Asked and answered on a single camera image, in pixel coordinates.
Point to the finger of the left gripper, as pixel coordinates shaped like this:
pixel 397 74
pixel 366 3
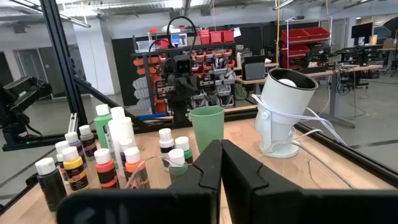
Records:
pixel 183 87
pixel 192 88

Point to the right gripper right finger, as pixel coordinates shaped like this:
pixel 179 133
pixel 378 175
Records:
pixel 280 208

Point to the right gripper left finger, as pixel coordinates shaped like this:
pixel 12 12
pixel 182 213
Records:
pixel 186 205

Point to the dark green paint bottle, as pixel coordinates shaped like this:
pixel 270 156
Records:
pixel 177 161

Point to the small green paint bottle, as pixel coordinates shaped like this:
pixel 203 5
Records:
pixel 185 147

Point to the orange paint bottle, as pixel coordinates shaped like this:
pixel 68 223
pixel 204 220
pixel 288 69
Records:
pixel 136 169

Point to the purple paint bottle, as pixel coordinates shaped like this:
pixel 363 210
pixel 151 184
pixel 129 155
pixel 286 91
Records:
pixel 72 137
pixel 126 146

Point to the red paint bottle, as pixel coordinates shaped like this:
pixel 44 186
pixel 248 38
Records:
pixel 105 172

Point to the yellow paint bottle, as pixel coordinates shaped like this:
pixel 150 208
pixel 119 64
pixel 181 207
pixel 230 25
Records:
pixel 76 174

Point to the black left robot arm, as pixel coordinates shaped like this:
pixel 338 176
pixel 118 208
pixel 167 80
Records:
pixel 180 109

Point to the large white paint bottle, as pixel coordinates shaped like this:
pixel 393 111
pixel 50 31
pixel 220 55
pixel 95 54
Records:
pixel 122 130

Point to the large green paint bottle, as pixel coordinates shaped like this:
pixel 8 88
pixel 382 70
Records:
pixel 101 126

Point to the grey-brown paint bottle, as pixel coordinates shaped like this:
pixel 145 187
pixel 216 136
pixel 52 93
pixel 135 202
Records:
pixel 88 141

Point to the shelf with orange bins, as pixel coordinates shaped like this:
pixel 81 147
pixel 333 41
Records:
pixel 217 77

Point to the green plastic cup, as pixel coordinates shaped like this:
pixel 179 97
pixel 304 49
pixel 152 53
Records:
pixel 206 127

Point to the red storage bin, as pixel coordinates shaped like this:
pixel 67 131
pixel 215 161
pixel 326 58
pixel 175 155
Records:
pixel 228 36
pixel 215 37
pixel 204 37

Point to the white mug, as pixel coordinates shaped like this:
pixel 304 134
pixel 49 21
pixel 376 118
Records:
pixel 280 105

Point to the metal rack red bins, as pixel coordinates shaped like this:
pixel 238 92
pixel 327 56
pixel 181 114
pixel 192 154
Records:
pixel 295 40

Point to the wooden workbench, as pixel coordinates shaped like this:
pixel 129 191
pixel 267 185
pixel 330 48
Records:
pixel 326 73

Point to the black machine beside table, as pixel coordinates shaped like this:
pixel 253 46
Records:
pixel 18 96

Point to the black monitor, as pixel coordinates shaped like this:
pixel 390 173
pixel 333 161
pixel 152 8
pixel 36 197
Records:
pixel 361 32

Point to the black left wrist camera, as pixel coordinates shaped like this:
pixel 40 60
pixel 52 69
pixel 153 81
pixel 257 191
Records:
pixel 182 65

